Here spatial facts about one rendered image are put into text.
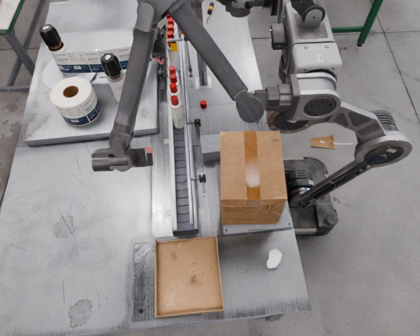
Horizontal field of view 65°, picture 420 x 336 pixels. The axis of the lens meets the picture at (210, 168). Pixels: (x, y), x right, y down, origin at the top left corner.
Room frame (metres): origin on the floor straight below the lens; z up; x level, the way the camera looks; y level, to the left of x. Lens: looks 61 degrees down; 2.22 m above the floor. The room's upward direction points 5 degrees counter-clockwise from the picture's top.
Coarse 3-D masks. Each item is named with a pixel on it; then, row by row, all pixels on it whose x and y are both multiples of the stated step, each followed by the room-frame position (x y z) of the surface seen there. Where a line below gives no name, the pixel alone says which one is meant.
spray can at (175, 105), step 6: (174, 96) 1.02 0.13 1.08; (174, 102) 1.00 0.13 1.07; (180, 102) 1.02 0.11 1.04; (174, 108) 0.99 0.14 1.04; (180, 108) 1.00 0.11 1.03; (174, 114) 0.99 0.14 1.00; (180, 114) 1.00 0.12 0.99; (174, 120) 1.00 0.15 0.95; (180, 120) 0.99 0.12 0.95; (180, 126) 0.99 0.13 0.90
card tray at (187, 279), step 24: (192, 240) 0.43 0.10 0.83; (216, 240) 0.41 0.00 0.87; (168, 264) 0.34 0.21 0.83; (192, 264) 0.33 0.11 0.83; (216, 264) 0.32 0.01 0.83; (168, 288) 0.25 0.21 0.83; (192, 288) 0.24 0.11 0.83; (216, 288) 0.23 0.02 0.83; (168, 312) 0.16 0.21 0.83; (192, 312) 0.15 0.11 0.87
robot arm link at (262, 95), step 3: (255, 90) 0.68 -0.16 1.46; (258, 90) 0.68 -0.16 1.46; (261, 90) 0.68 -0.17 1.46; (264, 90) 0.67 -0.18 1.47; (249, 93) 0.67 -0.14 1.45; (252, 93) 0.68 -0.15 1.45; (255, 93) 0.68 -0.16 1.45; (258, 93) 0.64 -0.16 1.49; (261, 93) 0.64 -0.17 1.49; (264, 93) 0.64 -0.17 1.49; (255, 96) 0.64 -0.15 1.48; (258, 96) 0.64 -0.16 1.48; (261, 96) 0.64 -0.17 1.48; (264, 96) 0.64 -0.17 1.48; (261, 99) 0.63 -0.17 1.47; (264, 99) 0.63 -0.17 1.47; (267, 99) 0.64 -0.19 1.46; (264, 102) 0.63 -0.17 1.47; (237, 105) 0.64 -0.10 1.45; (264, 105) 0.62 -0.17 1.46; (237, 108) 0.62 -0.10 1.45
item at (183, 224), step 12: (180, 36) 1.68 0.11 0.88; (180, 72) 1.38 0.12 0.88; (180, 84) 1.29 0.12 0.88; (180, 132) 0.97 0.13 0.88; (180, 144) 0.90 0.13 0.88; (180, 156) 0.83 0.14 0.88; (180, 168) 0.77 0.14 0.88; (180, 180) 0.70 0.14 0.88; (180, 192) 0.64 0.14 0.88; (180, 204) 0.59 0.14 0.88; (192, 204) 0.58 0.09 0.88; (180, 216) 0.53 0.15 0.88; (180, 228) 0.48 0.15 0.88; (192, 228) 0.47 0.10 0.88
